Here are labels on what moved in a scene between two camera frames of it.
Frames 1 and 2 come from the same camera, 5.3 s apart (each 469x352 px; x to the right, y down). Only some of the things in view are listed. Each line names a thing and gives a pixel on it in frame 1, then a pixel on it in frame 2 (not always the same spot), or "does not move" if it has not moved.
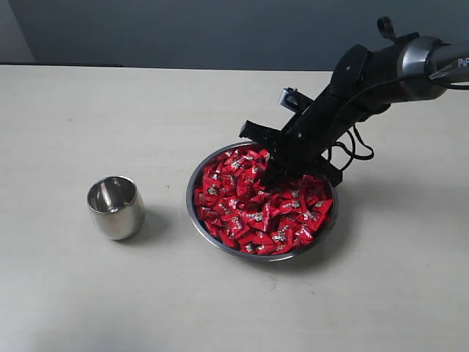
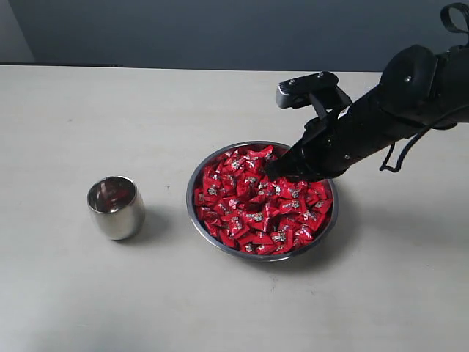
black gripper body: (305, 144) -> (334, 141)
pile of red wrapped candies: (231, 201) does not move
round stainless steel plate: (230, 209) does not move
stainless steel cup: (117, 208) does not move
